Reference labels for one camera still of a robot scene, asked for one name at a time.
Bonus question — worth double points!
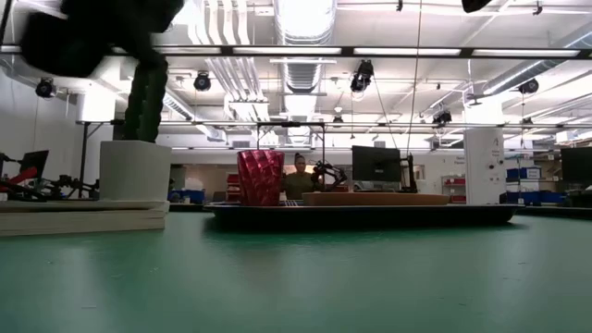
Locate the red faceted cup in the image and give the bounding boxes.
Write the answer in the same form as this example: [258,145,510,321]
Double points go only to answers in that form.
[236,148,287,207]

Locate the dark green plastic tray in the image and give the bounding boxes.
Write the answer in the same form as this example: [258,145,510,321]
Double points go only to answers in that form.
[202,202,527,231]

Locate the green cactus plant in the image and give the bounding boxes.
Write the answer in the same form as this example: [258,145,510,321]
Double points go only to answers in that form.
[121,49,169,143]

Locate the black laptop screen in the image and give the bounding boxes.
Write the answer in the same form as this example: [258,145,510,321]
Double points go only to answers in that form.
[18,149,50,179]

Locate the black overhead beam with lights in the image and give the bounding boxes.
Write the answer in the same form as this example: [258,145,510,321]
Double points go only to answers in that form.
[0,43,592,60]

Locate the white hexagonal plant pot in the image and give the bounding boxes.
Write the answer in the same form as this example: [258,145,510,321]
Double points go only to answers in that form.
[98,140,173,204]

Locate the white pillar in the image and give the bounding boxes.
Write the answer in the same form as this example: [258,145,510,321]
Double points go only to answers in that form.
[462,126,508,206]

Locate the black paperback book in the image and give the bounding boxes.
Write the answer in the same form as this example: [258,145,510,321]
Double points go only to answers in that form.
[0,198,171,239]

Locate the blue storage bins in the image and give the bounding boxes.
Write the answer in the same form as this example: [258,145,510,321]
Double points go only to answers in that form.
[505,166,568,205]

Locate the black computer monitor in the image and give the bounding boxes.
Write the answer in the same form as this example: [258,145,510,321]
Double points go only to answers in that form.
[351,144,403,183]
[560,146,592,184]

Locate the person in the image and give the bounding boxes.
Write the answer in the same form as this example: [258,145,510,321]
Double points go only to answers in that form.
[281,152,326,202]

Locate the green table mat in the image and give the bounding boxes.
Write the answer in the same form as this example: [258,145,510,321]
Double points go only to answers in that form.
[0,203,592,333]

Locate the silver ceiling air duct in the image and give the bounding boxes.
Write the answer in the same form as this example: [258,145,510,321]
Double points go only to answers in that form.
[271,0,339,95]

